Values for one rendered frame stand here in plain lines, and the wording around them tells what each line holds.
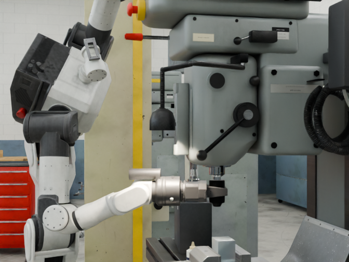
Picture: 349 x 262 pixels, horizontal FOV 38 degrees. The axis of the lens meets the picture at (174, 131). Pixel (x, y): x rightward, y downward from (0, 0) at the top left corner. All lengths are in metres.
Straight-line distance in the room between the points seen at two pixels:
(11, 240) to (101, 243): 2.92
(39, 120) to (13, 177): 4.38
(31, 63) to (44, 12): 9.00
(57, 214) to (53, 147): 0.20
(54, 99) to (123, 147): 1.56
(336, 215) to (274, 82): 0.47
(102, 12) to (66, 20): 8.88
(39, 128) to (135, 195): 0.37
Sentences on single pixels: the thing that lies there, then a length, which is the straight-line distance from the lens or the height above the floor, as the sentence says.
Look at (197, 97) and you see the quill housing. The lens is 1.43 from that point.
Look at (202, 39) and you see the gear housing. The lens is 1.41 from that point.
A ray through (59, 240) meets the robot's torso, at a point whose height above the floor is 0.99.
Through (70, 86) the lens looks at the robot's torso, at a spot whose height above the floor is 1.56.
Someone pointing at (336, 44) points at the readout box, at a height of 1.62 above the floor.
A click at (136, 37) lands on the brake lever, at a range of 1.58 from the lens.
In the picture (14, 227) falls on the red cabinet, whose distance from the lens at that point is 6.05.
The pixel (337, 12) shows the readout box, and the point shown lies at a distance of 1.32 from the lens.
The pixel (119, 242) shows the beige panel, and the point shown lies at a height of 0.71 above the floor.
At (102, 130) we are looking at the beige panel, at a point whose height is 1.41.
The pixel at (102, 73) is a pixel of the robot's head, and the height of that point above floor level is 1.59.
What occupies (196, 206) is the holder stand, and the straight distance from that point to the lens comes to 1.88.
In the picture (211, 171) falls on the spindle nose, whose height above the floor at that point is 1.29.
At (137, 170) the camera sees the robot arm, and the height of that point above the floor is 1.29.
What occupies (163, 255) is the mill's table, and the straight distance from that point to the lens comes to 1.89.
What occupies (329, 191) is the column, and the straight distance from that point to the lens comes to 1.68.
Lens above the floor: 1.42
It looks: level
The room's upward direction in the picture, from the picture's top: straight up
